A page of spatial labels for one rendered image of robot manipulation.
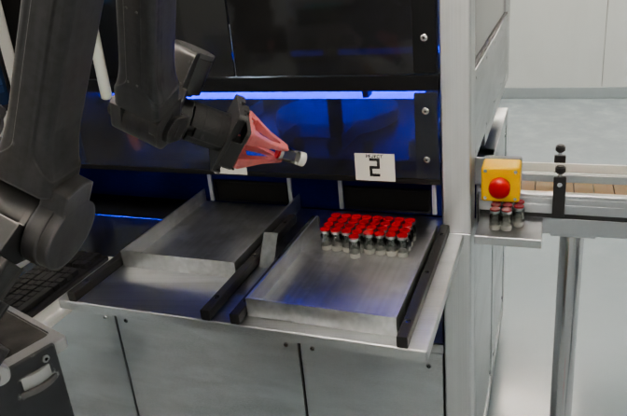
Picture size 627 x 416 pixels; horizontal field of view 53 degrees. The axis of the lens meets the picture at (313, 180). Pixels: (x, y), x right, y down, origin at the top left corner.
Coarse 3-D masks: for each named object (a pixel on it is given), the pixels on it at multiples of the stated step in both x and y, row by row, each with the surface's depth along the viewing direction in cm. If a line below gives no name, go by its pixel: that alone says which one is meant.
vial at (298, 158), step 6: (288, 150) 93; (294, 150) 94; (282, 156) 93; (288, 156) 93; (294, 156) 93; (300, 156) 94; (306, 156) 94; (288, 162) 94; (294, 162) 94; (300, 162) 94
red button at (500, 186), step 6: (492, 180) 119; (498, 180) 118; (504, 180) 118; (492, 186) 118; (498, 186) 118; (504, 186) 117; (492, 192) 119; (498, 192) 118; (504, 192) 118; (498, 198) 119
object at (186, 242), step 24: (168, 216) 142; (192, 216) 148; (216, 216) 147; (240, 216) 146; (264, 216) 145; (144, 240) 133; (168, 240) 137; (192, 240) 136; (216, 240) 135; (240, 240) 134; (144, 264) 126; (168, 264) 124; (192, 264) 121; (216, 264) 119; (240, 264) 120
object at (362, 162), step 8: (360, 160) 129; (368, 160) 129; (384, 160) 128; (392, 160) 127; (360, 168) 130; (368, 168) 129; (384, 168) 128; (392, 168) 128; (360, 176) 131; (368, 176) 130; (376, 176) 130; (384, 176) 129; (392, 176) 128
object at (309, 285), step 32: (288, 256) 121; (320, 256) 124; (384, 256) 122; (416, 256) 120; (256, 288) 108; (288, 288) 113; (320, 288) 112; (352, 288) 111; (384, 288) 110; (288, 320) 104; (320, 320) 101; (352, 320) 99; (384, 320) 97
